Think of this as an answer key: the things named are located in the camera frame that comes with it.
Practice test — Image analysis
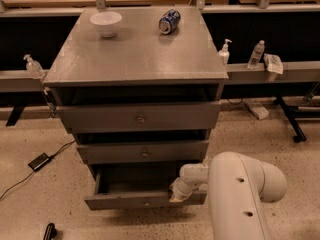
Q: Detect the grey metal rail shelf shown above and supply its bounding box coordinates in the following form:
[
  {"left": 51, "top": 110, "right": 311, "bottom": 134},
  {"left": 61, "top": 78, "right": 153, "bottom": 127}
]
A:
[{"left": 0, "top": 61, "right": 320, "bottom": 93}]

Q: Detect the white power strip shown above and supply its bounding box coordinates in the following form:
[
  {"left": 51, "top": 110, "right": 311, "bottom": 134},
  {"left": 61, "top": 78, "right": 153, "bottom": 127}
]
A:
[{"left": 246, "top": 101, "right": 269, "bottom": 120}]

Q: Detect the blue soda can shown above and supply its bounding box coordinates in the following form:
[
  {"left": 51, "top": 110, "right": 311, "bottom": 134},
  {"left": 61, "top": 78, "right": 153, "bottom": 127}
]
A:
[{"left": 159, "top": 9, "right": 181, "bottom": 35}]

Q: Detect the black object on floor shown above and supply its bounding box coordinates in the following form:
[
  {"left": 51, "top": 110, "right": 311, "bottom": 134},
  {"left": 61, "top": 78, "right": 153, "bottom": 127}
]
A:
[{"left": 43, "top": 223, "right": 57, "bottom": 240}]

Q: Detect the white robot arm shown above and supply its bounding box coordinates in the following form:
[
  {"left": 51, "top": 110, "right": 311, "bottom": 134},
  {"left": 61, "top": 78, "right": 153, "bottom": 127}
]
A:
[{"left": 170, "top": 152, "right": 287, "bottom": 240}]

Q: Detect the crumpled white plastic bag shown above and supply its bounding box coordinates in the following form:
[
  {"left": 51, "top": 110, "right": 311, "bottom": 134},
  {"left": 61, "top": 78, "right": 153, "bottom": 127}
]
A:
[{"left": 264, "top": 54, "right": 283, "bottom": 74}]

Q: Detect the grey bottom drawer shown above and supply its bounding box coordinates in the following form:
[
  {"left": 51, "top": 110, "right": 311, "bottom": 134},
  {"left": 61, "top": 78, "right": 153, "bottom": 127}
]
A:
[{"left": 85, "top": 161, "right": 207, "bottom": 210}]

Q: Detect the white ceramic bowl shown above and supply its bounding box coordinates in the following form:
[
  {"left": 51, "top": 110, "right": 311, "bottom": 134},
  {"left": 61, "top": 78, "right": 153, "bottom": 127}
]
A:
[{"left": 90, "top": 11, "right": 122, "bottom": 37}]

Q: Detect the clear plastic water bottle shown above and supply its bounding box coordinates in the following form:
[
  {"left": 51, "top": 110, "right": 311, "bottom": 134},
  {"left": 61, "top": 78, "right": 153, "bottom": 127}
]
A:
[{"left": 248, "top": 40, "right": 265, "bottom": 69}]

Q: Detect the grey drawer cabinet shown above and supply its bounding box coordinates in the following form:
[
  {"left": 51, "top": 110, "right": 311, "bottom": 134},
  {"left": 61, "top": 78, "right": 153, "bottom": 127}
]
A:
[{"left": 43, "top": 6, "right": 229, "bottom": 182}]

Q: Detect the black wheeled stand leg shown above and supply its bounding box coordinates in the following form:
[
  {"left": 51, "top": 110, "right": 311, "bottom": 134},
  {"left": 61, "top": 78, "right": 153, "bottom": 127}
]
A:
[{"left": 273, "top": 96, "right": 320, "bottom": 143}]

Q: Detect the black adapter cable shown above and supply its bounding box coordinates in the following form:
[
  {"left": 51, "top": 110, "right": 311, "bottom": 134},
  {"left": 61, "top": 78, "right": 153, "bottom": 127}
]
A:
[{"left": 0, "top": 139, "right": 77, "bottom": 201}]

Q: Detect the right white pump bottle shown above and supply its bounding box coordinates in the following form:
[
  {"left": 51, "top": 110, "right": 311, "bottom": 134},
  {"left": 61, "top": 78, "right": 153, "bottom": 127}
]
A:
[{"left": 218, "top": 39, "right": 231, "bottom": 65}]

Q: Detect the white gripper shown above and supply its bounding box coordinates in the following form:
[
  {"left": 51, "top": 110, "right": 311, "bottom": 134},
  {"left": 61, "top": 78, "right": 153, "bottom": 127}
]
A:
[{"left": 169, "top": 177, "right": 194, "bottom": 203}]

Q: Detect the grey middle drawer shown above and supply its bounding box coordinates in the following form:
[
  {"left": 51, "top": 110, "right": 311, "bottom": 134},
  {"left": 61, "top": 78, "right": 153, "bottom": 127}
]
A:
[{"left": 77, "top": 140, "right": 209, "bottom": 164}]

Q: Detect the grey drawer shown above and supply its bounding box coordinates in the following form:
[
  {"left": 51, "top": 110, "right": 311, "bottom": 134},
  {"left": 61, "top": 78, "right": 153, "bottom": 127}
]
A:
[
  {"left": 58, "top": 102, "right": 221, "bottom": 133},
  {"left": 85, "top": 161, "right": 207, "bottom": 210},
  {"left": 77, "top": 140, "right": 209, "bottom": 164}
]

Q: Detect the grey top drawer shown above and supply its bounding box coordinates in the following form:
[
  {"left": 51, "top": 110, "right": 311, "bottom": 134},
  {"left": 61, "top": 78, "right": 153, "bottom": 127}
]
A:
[{"left": 58, "top": 102, "right": 221, "bottom": 133}]

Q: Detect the black power adapter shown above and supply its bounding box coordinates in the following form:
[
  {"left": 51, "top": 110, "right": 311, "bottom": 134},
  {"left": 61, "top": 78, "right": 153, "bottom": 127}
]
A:
[{"left": 28, "top": 153, "right": 50, "bottom": 172}]

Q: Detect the left clear pump bottle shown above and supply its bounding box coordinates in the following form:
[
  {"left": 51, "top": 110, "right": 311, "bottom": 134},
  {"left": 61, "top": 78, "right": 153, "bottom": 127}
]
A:
[{"left": 23, "top": 54, "right": 45, "bottom": 79}]

